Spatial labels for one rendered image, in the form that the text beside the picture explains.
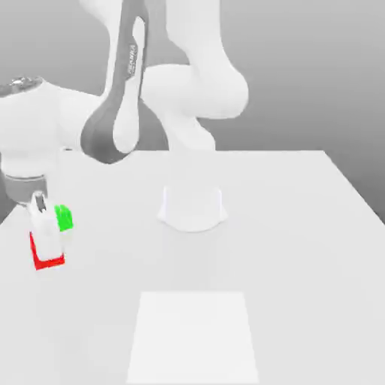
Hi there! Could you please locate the small green cube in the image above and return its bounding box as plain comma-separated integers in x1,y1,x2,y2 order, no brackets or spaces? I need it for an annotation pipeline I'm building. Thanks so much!
53,204,74,232

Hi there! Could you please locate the small red cube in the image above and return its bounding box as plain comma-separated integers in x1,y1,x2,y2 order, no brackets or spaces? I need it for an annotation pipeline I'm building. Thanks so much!
29,231,66,271

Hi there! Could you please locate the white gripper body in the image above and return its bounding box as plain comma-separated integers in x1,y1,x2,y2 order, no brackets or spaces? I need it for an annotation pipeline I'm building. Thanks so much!
27,190,65,262

